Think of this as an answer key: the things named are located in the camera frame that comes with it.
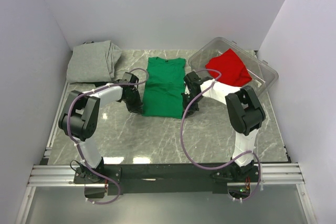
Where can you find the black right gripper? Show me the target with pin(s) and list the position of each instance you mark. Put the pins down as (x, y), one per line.
(185, 105)

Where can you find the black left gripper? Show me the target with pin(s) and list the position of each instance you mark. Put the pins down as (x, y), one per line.
(136, 108)

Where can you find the green t shirt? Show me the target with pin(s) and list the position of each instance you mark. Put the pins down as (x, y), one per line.
(163, 90)

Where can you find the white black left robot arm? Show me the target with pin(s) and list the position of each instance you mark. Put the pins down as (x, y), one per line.
(80, 114)

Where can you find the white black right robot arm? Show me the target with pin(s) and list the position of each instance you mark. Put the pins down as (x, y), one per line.
(245, 115)

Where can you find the red t shirt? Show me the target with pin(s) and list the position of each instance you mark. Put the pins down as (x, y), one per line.
(234, 73)

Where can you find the folded grey t shirt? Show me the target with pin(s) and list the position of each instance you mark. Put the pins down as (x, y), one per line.
(93, 62)

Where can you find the clear plastic bin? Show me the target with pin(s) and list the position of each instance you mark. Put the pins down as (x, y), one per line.
(263, 76)

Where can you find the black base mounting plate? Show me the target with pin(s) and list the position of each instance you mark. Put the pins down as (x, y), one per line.
(163, 178)

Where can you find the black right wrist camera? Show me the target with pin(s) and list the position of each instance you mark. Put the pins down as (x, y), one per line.
(192, 80)

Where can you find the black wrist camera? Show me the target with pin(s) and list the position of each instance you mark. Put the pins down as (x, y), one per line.
(129, 79)
(192, 80)

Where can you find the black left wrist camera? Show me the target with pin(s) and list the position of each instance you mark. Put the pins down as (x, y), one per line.
(129, 79)

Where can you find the aluminium frame rail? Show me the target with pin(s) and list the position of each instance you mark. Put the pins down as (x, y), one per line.
(63, 176)

